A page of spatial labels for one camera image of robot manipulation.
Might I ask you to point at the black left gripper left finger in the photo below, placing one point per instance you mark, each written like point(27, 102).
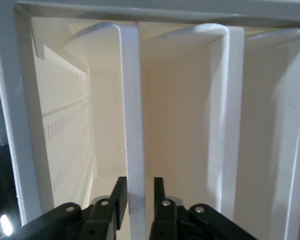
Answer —
point(100, 220)

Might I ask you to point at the white drawer cabinet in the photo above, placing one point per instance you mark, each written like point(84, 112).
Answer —
point(15, 125)

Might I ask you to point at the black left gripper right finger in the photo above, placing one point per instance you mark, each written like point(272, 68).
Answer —
point(170, 220)

